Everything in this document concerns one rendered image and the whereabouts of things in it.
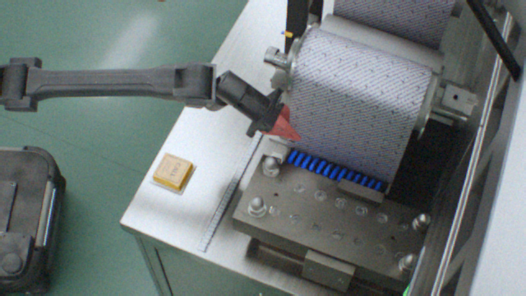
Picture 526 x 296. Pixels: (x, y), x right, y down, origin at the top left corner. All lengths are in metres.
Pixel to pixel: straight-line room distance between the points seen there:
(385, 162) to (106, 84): 0.57
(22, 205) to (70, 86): 1.07
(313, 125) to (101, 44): 1.83
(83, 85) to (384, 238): 0.67
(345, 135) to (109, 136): 1.55
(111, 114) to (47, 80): 1.42
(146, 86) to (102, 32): 1.77
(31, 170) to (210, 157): 1.02
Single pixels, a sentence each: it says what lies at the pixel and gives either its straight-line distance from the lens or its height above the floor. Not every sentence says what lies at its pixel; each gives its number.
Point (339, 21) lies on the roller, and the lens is 1.33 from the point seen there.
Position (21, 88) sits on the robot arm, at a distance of 1.37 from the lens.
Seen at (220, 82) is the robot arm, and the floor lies 1.19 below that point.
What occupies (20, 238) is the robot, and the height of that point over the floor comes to 0.28.
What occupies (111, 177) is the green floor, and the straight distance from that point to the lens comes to 2.58.
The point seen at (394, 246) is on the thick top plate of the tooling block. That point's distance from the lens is 1.31.
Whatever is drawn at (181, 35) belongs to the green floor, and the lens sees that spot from 2.95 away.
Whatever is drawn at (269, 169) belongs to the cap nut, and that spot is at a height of 1.05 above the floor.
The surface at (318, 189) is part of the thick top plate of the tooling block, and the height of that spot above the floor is 1.03.
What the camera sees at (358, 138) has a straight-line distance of 1.27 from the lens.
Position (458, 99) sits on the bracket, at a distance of 1.19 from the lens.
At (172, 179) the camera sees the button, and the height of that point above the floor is 0.92.
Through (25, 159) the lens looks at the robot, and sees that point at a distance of 2.42.
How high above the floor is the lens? 2.21
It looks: 59 degrees down
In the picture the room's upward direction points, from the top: 2 degrees clockwise
